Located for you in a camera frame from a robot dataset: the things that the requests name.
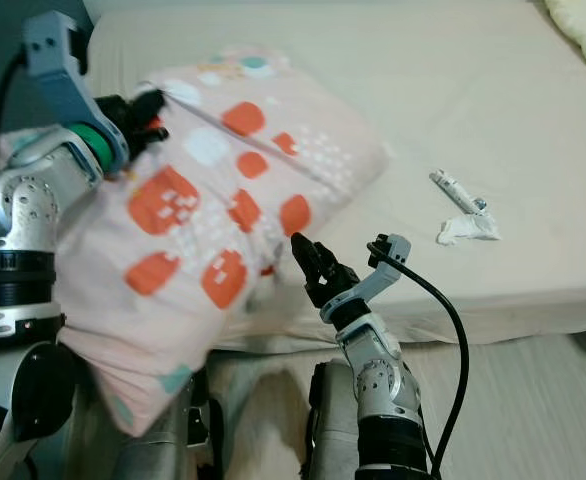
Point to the pink pillow orange patches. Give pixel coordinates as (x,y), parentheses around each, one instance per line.
(233,180)

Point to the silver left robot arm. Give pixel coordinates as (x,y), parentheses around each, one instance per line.
(23,200)

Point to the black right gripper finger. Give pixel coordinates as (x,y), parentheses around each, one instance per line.
(307,262)
(321,258)

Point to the white tissue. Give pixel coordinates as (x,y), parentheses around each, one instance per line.
(468,230)

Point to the white ointment tube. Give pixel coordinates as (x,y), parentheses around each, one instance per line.
(455,188)

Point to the cream bed mattress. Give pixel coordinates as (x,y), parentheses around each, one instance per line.
(483,100)

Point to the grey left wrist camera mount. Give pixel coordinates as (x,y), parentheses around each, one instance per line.
(68,90)

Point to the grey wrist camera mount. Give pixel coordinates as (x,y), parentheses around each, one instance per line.
(388,262)
(68,90)

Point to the grey robot right leg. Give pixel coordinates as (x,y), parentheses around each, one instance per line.
(338,430)

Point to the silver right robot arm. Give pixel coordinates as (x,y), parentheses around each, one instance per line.
(383,385)

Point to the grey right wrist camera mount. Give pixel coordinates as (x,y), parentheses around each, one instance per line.
(388,262)

